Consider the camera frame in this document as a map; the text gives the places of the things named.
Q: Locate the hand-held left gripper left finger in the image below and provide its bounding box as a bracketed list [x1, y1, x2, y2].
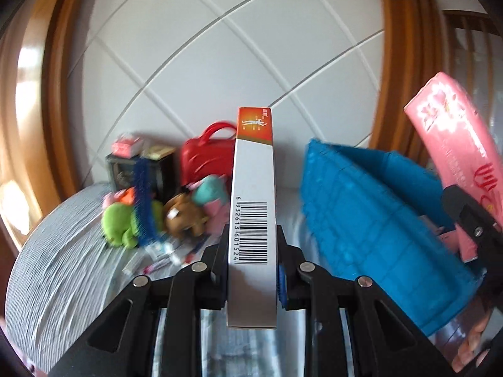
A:
[47, 224, 230, 377]

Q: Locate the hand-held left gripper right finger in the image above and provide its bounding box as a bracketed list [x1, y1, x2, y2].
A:
[275, 225, 449, 377]

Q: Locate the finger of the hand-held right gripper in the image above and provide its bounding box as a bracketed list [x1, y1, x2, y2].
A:
[442, 184, 503, 283]

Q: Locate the pink tissue pack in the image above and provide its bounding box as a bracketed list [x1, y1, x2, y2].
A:
[404, 71, 503, 265]
[112, 133, 143, 158]

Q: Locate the white box with orange ends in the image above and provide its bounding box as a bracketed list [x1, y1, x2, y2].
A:
[227, 106, 279, 330]

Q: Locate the blue fabric storage container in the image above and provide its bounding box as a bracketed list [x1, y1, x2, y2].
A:
[299, 138, 486, 336]

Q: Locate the person's right hand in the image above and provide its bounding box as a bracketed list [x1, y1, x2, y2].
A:
[451, 315, 492, 374]

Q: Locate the red pen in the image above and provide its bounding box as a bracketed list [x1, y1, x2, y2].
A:
[185, 243, 206, 265]

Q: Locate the brown plush toy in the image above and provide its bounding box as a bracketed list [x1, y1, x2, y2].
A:
[162, 194, 209, 241]

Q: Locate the pink white tube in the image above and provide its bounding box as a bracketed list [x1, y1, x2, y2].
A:
[145, 258, 174, 275]

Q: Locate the pink pig plush teal dress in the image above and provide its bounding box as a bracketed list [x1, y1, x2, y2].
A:
[188, 174, 232, 237]

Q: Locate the blue bristle brush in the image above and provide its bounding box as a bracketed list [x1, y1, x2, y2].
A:
[133, 156, 158, 245]

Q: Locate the red hard-shell suitcase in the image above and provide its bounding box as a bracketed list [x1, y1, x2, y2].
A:
[180, 122, 239, 190]

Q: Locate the green plush toy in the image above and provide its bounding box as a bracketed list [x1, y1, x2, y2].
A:
[101, 200, 163, 249]

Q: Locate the gold flat box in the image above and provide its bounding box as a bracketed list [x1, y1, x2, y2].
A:
[141, 145, 176, 162]

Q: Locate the black gift box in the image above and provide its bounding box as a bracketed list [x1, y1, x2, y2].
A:
[105, 152, 176, 202]

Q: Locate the striped grey bed sheet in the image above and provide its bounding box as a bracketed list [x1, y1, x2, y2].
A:
[6, 183, 445, 377]

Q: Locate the wooden headboard frame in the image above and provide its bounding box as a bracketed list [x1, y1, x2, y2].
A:
[39, 0, 446, 201]

